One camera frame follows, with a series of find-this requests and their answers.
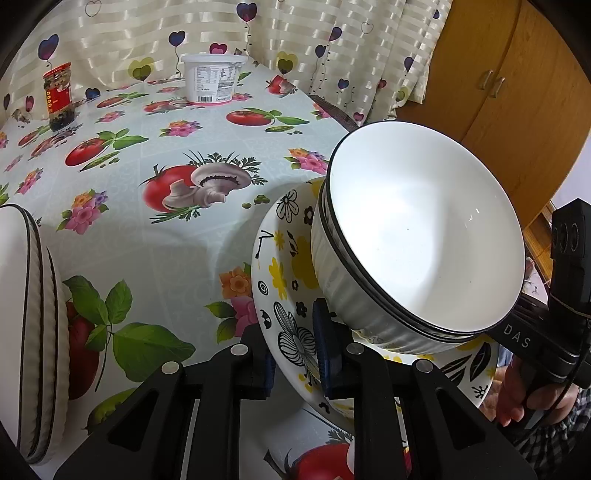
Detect wooden cabinet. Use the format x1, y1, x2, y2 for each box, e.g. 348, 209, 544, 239
397, 0, 591, 232

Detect red-label sauce jar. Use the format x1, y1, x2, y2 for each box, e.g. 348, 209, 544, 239
43, 62, 75, 132

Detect heart print curtain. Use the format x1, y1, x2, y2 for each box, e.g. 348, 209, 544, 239
0, 0, 455, 134

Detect white black-rimmed plate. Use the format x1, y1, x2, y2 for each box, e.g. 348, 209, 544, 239
39, 247, 59, 455
0, 203, 47, 463
50, 272, 71, 446

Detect person's right hand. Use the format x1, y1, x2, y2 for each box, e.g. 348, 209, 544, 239
495, 364, 584, 428

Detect white ribbed bowl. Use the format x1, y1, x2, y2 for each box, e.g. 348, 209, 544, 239
310, 185, 490, 356
323, 121, 527, 337

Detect white plastic tub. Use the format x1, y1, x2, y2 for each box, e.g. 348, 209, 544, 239
181, 52, 250, 104

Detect vegetable print tablecloth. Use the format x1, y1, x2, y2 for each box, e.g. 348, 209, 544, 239
0, 60, 499, 480

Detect yellow floral plate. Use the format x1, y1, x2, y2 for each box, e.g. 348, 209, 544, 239
252, 178, 502, 432

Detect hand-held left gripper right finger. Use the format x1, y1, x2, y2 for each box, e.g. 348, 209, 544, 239
311, 298, 539, 480

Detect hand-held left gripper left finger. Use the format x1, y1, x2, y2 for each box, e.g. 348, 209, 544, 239
53, 323, 278, 480

